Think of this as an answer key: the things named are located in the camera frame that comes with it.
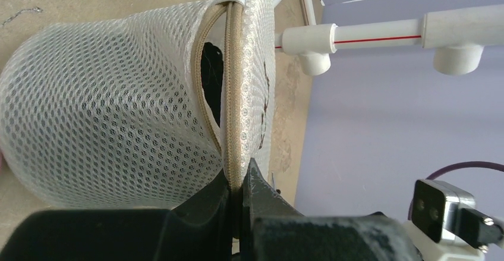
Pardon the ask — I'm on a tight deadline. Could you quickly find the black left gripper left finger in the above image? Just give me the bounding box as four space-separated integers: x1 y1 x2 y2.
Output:
1 172 232 260

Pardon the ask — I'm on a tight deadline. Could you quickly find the white PVC pipe rack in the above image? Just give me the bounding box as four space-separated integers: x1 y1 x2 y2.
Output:
273 0 503 76

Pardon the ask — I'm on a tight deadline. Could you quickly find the black bra inside bag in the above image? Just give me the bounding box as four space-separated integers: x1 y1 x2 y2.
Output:
200 42 224 126

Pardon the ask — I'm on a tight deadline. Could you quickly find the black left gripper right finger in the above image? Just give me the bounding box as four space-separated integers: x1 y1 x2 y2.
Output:
239 159 421 260

